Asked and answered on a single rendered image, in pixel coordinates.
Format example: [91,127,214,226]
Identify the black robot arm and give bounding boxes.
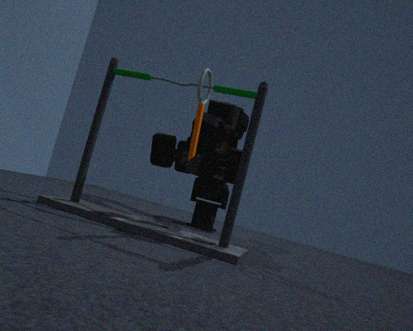
[186,100,249,232]

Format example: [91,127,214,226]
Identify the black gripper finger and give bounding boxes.
[183,145,218,179]
[174,141,191,174]

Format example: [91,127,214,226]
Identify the orange handle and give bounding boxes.
[187,68,213,161]

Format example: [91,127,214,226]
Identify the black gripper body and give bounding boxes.
[150,133,242,184]

